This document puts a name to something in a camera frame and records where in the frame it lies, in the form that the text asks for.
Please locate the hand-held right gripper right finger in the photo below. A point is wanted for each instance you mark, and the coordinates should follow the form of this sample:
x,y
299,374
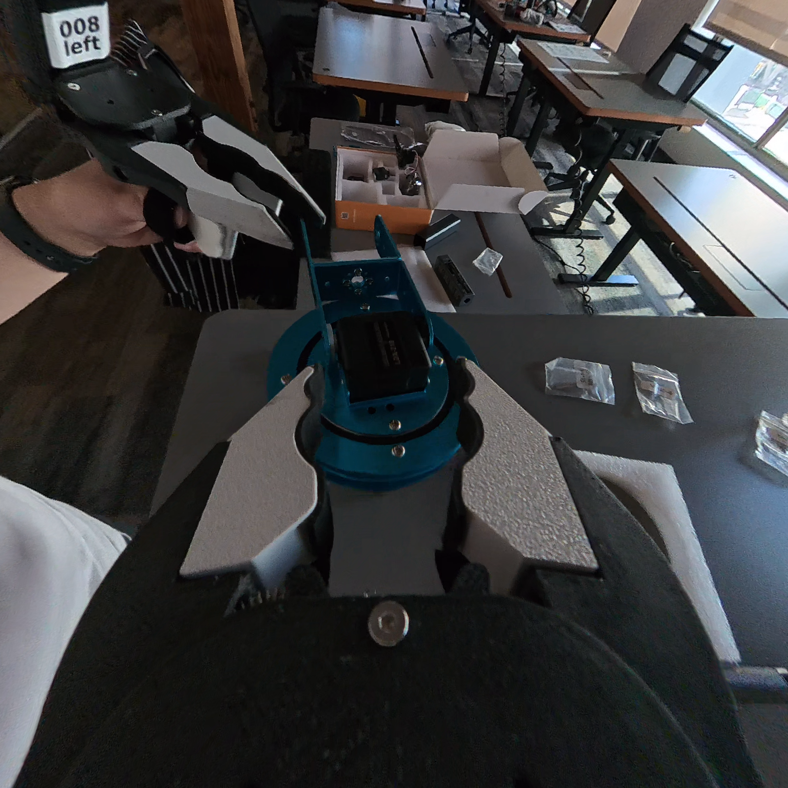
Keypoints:
x,y
517,492

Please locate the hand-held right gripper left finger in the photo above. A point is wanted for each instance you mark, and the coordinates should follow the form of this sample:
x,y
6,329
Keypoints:
x,y
258,492

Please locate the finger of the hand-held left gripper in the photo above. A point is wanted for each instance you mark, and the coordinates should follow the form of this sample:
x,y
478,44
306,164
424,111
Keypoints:
x,y
258,154
209,197

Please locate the blue toy robot arm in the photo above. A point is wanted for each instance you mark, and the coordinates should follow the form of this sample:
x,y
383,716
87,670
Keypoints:
x,y
394,295

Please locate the person's left forearm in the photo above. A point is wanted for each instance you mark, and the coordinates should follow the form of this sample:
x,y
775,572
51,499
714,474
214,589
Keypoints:
x,y
18,277

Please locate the wood edged grey desk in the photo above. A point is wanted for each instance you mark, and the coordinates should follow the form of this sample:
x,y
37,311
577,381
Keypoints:
x,y
615,86
381,55
708,209

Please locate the dark grey desk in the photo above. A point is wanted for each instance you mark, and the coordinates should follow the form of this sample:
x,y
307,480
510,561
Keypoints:
x,y
677,480

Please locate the light grey desk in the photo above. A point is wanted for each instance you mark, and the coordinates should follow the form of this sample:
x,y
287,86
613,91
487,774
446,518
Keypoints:
x,y
529,289

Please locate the person's left hand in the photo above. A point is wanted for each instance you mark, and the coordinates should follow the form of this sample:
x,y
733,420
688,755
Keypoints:
x,y
80,209

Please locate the black white striped bag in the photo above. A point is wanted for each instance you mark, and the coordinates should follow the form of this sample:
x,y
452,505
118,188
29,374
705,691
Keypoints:
x,y
197,283

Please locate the wooden pillar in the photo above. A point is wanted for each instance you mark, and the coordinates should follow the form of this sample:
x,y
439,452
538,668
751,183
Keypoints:
x,y
215,55

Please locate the large clear plastic bag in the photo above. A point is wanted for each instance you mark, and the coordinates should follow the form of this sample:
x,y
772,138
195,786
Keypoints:
x,y
369,134

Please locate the small clear parts bag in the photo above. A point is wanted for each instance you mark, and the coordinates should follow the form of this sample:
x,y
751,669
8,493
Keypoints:
x,y
487,261
662,391
775,443
578,381

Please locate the white foam block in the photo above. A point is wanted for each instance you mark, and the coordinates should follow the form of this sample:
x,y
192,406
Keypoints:
x,y
677,523

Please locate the black wristband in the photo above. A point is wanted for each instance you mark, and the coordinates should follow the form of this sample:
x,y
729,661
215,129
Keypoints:
x,y
37,252

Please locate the small grey metal box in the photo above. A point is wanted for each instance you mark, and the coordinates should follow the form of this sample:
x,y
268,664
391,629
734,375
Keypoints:
x,y
440,231

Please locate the white foam sheet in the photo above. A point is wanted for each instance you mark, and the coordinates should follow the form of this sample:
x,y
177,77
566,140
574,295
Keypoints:
x,y
425,277

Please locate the orange white parts box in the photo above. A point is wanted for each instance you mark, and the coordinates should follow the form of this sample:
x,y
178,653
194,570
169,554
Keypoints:
x,y
468,160

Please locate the small black rectangular part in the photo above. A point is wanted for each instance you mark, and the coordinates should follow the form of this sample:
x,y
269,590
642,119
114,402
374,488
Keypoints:
x,y
454,280

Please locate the person's white shirt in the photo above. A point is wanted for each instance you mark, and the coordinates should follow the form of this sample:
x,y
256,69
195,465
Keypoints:
x,y
43,585

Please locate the window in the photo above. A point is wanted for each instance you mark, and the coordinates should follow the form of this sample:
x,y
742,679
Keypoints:
x,y
751,92

